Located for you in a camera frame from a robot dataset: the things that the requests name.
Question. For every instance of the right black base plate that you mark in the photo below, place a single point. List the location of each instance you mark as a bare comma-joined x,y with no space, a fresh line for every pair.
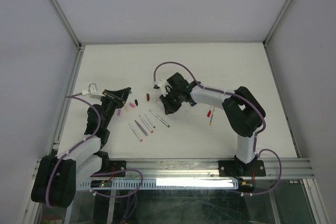
232,168

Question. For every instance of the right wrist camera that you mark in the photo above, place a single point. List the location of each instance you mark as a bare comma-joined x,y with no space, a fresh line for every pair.
162,85

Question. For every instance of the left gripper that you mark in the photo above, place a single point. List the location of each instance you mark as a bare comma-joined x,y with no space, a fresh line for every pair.
118,97

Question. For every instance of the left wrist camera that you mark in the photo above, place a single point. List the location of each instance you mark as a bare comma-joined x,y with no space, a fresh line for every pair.
92,92

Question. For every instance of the aluminium frame post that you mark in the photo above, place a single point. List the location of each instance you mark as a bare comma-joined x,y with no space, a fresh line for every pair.
65,23
279,18

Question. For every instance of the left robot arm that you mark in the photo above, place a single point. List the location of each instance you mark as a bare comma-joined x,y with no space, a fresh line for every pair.
59,176

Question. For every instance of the grey slotted cable duct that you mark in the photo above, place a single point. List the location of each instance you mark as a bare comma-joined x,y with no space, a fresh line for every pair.
159,183

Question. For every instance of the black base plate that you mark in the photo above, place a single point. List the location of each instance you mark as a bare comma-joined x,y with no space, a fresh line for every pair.
110,166
232,168

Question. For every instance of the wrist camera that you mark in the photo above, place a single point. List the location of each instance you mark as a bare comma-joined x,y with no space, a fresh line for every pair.
92,92
162,85

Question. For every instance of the pink cap acrylic marker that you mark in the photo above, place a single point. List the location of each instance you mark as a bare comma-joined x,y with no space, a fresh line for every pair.
146,124

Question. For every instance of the right aluminium frame post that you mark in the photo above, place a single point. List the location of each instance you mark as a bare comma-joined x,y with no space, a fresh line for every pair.
279,18

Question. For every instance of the translucent grey highlighter pen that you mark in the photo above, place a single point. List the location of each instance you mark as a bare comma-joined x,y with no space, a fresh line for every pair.
141,128

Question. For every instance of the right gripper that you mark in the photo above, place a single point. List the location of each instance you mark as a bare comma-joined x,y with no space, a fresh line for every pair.
168,108

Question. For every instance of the aluminium mounting rail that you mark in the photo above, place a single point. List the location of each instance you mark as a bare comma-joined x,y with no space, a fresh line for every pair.
284,168

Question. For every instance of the magenta cap acrylic marker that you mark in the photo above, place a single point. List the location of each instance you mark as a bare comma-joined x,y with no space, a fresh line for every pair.
135,132

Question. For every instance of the green cap rainbow marker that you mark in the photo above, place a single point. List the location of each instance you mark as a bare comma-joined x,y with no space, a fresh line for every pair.
159,118

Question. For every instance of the black cap whiteboard marker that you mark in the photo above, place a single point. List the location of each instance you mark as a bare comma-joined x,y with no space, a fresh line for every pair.
150,121

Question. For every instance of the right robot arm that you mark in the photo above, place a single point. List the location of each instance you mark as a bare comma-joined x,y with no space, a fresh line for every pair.
244,113

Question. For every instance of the yellow cap long marker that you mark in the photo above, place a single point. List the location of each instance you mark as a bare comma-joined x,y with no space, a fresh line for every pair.
212,116

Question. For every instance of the left aluminium frame post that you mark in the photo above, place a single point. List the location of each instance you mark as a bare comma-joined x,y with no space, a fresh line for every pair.
65,23

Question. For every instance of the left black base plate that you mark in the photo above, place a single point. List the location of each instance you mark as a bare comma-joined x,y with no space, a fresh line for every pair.
110,166

